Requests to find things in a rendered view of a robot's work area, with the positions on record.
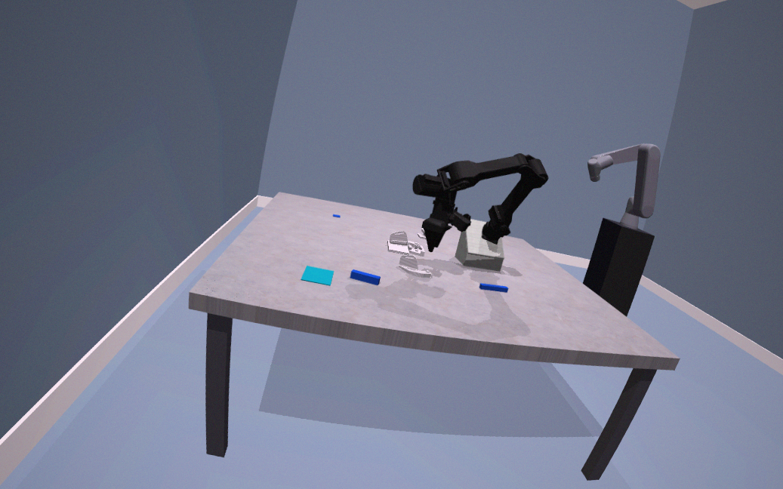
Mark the blue rectangular block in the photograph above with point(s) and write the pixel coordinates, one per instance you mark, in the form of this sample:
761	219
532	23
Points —
365	277
493	287

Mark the teal flat rectangular plate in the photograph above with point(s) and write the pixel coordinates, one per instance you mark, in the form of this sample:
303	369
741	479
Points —
320	276

